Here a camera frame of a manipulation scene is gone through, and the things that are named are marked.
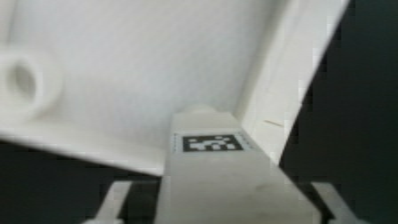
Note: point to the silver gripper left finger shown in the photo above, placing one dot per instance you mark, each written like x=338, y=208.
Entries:
x=128, y=203

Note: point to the white U-shaped obstacle frame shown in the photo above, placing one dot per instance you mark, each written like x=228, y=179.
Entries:
x=295, y=43

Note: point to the white desk top tray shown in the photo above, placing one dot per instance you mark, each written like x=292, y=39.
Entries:
x=110, y=62

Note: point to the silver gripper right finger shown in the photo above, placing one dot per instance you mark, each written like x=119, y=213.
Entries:
x=329, y=203

